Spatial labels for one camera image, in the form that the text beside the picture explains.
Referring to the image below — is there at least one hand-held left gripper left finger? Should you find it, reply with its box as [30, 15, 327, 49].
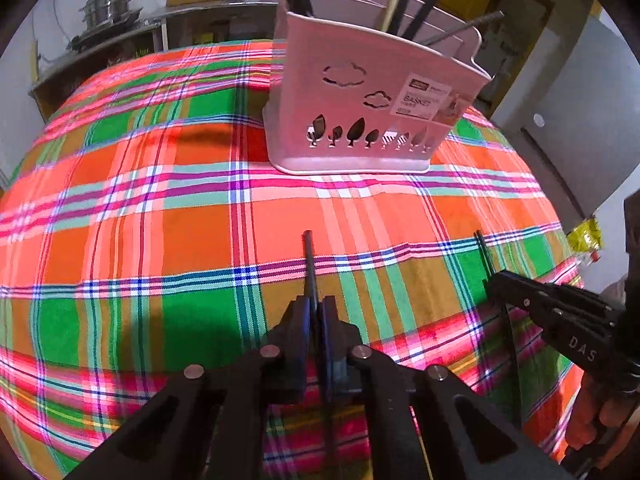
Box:
[65, 296, 312, 480]

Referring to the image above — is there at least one grey refrigerator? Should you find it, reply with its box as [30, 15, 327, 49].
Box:
[492, 12, 640, 217]

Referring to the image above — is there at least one gas stove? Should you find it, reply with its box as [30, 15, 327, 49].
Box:
[67, 19, 152, 52]

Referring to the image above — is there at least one metal chopstick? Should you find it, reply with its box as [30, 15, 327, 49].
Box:
[419, 10, 505, 46]

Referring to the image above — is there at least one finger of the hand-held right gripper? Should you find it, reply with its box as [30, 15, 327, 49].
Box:
[483, 270, 627, 323]
[530, 307, 632, 377]

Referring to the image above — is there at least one plaid tablecloth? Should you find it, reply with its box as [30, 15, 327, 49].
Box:
[0, 40, 586, 480]

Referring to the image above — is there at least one pink plastic utensil basket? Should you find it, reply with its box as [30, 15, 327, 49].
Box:
[262, 0, 493, 176]

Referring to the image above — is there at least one steel steamer pot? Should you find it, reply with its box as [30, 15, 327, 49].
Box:
[79, 0, 139, 29]

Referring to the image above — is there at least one kitchen counter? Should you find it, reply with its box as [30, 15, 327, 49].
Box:
[29, 0, 281, 122]

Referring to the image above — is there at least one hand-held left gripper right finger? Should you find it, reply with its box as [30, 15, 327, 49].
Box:
[321, 295, 576, 480]

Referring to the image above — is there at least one yellow snack packet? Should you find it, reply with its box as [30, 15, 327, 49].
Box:
[566, 216, 604, 257]

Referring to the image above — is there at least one person's right hand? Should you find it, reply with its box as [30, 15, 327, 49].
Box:
[566, 367, 640, 453]

